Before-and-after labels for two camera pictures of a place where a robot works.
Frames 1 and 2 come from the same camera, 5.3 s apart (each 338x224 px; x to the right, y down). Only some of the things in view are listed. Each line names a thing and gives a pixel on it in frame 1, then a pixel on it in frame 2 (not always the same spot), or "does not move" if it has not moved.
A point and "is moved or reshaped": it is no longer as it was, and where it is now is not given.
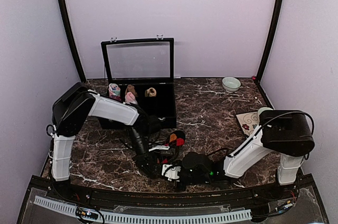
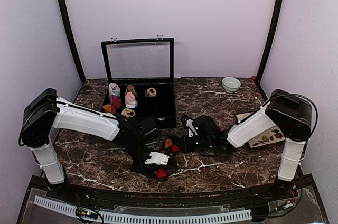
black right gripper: x=182 y=188 to x=186 y=147
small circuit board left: x=86 y=213 does not move
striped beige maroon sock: x=150 y=92 does not move
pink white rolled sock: x=129 y=97 does not move
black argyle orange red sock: x=177 y=139 is moved or reshaped
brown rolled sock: x=131 y=88 does not move
